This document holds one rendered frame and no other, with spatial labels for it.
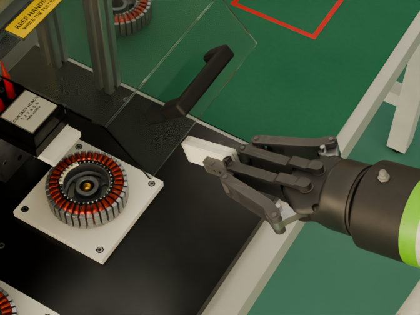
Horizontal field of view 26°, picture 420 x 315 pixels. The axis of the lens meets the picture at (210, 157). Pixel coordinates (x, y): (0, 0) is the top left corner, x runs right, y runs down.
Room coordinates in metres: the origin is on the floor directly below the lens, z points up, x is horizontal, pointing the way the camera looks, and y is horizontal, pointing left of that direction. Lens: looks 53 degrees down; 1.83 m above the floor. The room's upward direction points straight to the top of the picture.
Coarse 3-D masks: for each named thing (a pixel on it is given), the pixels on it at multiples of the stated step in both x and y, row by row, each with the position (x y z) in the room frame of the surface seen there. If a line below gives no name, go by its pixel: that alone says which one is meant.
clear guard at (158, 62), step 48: (96, 0) 0.80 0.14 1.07; (144, 0) 0.80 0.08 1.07; (192, 0) 0.80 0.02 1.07; (0, 48) 0.72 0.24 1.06; (48, 48) 0.72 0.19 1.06; (96, 48) 0.72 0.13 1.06; (144, 48) 0.72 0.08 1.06; (192, 48) 0.74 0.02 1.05; (240, 48) 0.77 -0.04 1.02; (48, 96) 0.65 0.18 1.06; (96, 96) 0.65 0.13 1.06; (144, 96) 0.66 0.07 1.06; (144, 144) 0.61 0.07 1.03
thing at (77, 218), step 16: (64, 160) 0.75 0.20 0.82; (80, 160) 0.75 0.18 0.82; (96, 160) 0.75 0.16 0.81; (112, 160) 0.75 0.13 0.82; (48, 176) 0.72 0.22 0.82; (64, 176) 0.72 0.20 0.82; (80, 176) 0.73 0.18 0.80; (96, 176) 0.74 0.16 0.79; (112, 176) 0.72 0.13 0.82; (48, 192) 0.69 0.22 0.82; (64, 192) 0.69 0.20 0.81; (80, 192) 0.70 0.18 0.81; (96, 192) 0.70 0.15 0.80; (112, 192) 0.69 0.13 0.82; (128, 192) 0.71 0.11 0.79; (64, 208) 0.67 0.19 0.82; (80, 208) 0.67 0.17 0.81; (96, 208) 0.67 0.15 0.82; (112, 208) 0.67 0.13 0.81; (80, 224) 0.66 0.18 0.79; (96, 224) 0.66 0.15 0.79
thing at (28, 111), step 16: (0, 96) 0.79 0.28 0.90; (16, 96) 0.77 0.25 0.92; (32, 96) 0.77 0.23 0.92; (0, 112) 0.75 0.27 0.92; (16, 112) 0.75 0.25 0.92; (32, 112) 0.75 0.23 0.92; (48, 112) 0.75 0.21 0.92; (64, 112) 0.76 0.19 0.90; (0, 128) 0.74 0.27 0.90; (16, 128) 0.72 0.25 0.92; (32, 128) 0.72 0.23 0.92; (48, 128) 0.73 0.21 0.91; (64, 128) 0.75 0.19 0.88; (16, 144) 0.72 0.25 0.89; (32, 144) 0.71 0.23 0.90; (48, 144) 0.72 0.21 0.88; (64, 144) 0.73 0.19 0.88; (48, 160) 0.70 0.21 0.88
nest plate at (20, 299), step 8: (0, 280) 0.58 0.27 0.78; (8, 288) 0.57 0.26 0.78; (16, 296) 0.56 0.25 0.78; (24, 296) 0.56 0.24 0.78; (16, 304) 0.54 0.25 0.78; (24, 304) 0.54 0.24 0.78; (32, 304) 0.54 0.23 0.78; (40, 304) 0.54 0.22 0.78; (24, 312) 0.53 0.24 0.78; (32, 312) 0.53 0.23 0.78; (40, 312) 0.53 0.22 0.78; (48, 312) 0.53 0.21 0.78; (56, 312) 0.53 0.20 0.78
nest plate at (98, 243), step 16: (80, 144) 0.80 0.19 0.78; (128, 176) 0.74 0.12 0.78; (144, 176) 0.74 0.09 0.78; (32, 192) 0.72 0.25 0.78; (144, 192) 0.72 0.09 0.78; (16, 208) 0.69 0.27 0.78; (32, 208) 0.69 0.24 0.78; (48, 208) 0.69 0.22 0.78; (128, 208) 0.69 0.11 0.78; (144, 208) 0.69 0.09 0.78; (32, 224) 0.67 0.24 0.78; (48, 224) 0.66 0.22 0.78; (64, 224) 0.66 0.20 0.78; (112, 224) 0.66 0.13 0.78; (128, 224) 0.66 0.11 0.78; (64, 240) 0.64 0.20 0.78; (80, 240) 0.64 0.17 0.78; (96, 240) 0.64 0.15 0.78; (112, 240) 0.64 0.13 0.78; (96, 256) 0.61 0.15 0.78
